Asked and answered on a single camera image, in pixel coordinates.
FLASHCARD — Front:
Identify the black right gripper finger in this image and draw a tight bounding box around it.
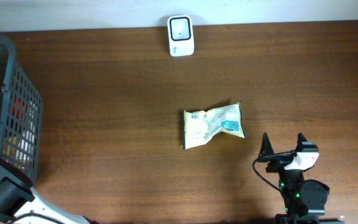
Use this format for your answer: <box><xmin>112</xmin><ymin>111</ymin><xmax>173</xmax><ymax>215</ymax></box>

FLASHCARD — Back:
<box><xmin>257</xmin><ymin>133</ymin><xmax>274</xmax><ymax>162</ymax></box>
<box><xmin>295</xmin><ymin>133</ymin><xmax>307</xmax><ymax>151</ymax></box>

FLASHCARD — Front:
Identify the cream snack bag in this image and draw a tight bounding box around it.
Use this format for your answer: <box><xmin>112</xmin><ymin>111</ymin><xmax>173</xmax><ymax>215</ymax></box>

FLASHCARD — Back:
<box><xmin>183</xmin><ymin>102</ymin><xmax>247</xmax><ymax>149</ymax></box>

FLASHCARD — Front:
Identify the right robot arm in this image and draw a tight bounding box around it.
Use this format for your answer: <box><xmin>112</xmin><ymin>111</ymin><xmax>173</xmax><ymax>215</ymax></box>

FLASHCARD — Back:
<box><xmin>258</xmin><ymin>133</ymin><xmax>329</xmax><ymax>223</ymax></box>

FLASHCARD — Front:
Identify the white barcode scanner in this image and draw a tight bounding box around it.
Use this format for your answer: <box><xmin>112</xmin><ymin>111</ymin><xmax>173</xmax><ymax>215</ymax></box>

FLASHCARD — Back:
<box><xmin>167</xmin><ymin>15</ymin><xmax>195</xmax><ymax>57</ymax></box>

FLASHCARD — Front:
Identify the dark grey plastic basket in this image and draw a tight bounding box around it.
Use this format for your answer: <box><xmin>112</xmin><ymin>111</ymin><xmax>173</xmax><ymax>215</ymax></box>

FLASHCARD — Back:
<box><xmin>0</xmin><ymin>35</ymin><xmax>43</xmax><ymax>182</ymax></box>

